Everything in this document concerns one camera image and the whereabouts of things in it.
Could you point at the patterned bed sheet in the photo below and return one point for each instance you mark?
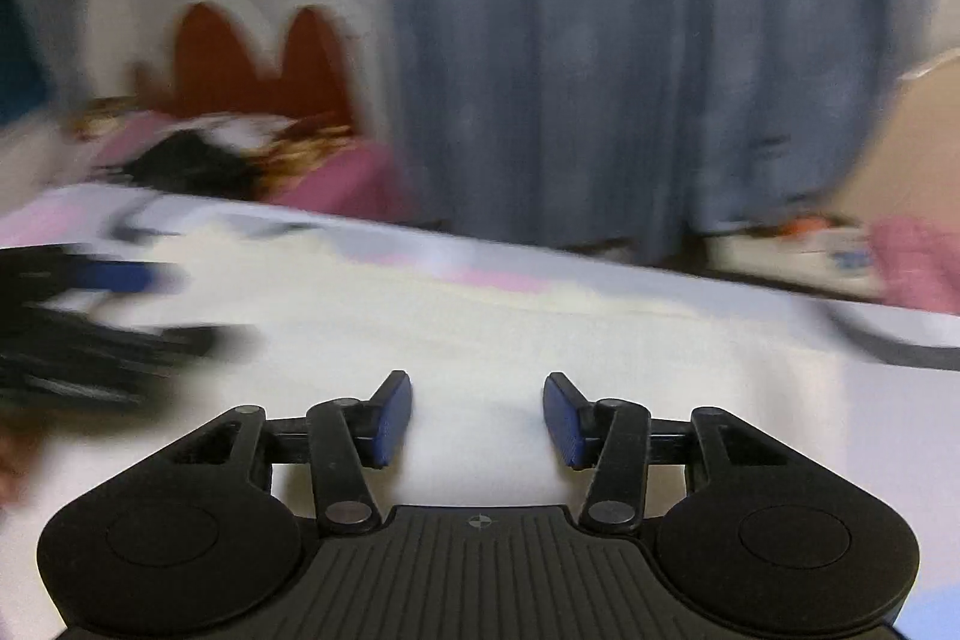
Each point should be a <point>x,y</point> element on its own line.
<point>885,400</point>

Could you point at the dark cloth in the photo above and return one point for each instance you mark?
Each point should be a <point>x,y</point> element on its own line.
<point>191,164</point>

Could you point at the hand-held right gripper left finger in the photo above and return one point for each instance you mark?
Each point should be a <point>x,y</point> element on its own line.
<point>391,419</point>

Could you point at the pink striped pillow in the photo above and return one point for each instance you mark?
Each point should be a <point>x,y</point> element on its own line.
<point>345,179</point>

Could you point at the white knitted sweater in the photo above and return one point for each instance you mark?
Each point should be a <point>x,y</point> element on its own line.
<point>495,340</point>

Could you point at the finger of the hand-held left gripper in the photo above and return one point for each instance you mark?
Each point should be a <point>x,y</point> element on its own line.
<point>124,277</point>
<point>191,340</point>

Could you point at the red scalloped headboard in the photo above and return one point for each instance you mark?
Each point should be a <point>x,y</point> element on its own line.
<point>262,63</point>

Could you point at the floral patterned pillow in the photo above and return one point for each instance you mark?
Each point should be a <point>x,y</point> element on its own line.
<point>300,149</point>

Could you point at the red patterned cloth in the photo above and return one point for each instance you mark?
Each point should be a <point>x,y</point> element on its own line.
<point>919,261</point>

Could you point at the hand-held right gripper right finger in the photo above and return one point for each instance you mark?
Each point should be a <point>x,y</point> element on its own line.
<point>564,421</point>

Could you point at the wide blue curtain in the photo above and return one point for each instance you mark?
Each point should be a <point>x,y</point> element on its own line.
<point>622,48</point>

